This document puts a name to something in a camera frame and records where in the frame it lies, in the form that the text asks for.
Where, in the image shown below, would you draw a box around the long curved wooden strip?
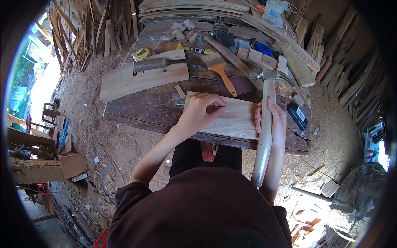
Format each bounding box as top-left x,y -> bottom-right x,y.
241,12 -> 321,74

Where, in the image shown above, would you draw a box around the person's right thumb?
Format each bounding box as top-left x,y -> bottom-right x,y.
267,98 -> 280,120

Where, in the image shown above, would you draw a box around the person's body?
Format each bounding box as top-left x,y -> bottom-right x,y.
106,167 -> 293,248

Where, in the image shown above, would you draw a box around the pile of leaning wood slats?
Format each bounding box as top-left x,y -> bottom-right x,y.
46,0 -> 139,74

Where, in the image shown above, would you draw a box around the dark red sandpaper sheet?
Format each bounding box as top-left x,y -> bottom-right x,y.
223,76 -> 257,95

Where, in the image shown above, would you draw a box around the yellow tape measure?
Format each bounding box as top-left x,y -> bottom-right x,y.
132,48 -> 152,62

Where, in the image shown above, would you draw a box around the pale upright wooden block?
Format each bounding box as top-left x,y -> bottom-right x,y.
277,55 -> 289,75

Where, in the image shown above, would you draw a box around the person's right fingers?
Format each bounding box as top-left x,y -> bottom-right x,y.
254,102 -> 264,134

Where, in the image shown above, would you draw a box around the metal floor fan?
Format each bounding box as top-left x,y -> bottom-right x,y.
279,162 -> 387,248

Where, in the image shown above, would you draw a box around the wooden handle claw hammer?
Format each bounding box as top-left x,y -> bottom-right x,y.
249,69 -> 296,188

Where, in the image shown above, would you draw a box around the red plastic stool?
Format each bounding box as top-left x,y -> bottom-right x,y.
201,142 -> 218,162

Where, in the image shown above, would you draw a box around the light rectangular wooden board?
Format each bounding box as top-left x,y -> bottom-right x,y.
183,91 -> 265,141

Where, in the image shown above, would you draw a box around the stack of curved boards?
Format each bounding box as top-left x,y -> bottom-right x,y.
138,0 -> 251,23

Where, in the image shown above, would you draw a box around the black box with white label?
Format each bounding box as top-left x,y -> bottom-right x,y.
287,102 -> 309,131

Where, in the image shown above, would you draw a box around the yellow handle utility knife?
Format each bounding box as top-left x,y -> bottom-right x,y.
176,42 -> 215,55

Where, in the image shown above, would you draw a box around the row of wooden blocks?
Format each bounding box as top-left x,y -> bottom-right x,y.
237,47 -> 279,70

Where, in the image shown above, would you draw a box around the thick curved wooden plank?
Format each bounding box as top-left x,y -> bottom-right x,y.
273,40 -> 317,88

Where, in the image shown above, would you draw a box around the orange handle paint brush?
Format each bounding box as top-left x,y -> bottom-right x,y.
200,51 -> 238,98

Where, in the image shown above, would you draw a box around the pile of stacked wood planks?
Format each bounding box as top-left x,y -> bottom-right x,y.
294,6 -> 389,131

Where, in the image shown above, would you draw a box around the large curved wooden board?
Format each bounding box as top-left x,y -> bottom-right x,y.
99,63 -> 190,104

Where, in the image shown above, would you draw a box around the pile of small wood offcuts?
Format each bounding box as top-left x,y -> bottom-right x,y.
167,19 -> 206,44

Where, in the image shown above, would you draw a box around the person's left index finger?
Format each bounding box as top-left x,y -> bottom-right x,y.
198,93 -> 228,107

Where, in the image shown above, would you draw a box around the black sanding block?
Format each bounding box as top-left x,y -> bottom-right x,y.
215,29 -> 236,48

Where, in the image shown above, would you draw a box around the long brown wooden slat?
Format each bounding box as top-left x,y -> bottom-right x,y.
204,36 -> 264,91

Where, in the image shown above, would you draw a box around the person's left hand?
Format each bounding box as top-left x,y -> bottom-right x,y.
173,92 -> 228,137

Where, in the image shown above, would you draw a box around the red plastic crate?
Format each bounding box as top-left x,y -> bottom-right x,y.
93,229 -> 109,248

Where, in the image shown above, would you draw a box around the person's right hand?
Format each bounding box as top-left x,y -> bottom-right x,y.
254,98 -> 288,150

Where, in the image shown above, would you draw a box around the person's legs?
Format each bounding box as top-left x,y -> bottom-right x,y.
169,139 -> 243,179

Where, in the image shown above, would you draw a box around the cardboard box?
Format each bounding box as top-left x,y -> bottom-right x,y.
59,153 -> 87,179

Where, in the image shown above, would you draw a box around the blue round tape measure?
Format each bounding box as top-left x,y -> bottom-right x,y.
250,38 -> 273,57

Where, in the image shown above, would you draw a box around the dark wooden handle tool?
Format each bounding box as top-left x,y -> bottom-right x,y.
133,58 -> 188,74

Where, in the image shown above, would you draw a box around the wedge shaped wood piece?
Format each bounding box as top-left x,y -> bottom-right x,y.
144,48 -> 186,61

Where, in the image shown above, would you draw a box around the clear plastic bag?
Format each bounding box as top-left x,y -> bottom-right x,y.
262,0 -> 289,29

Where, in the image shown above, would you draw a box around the dark wooden workbench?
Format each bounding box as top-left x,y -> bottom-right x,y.
102,20 -> 313,156

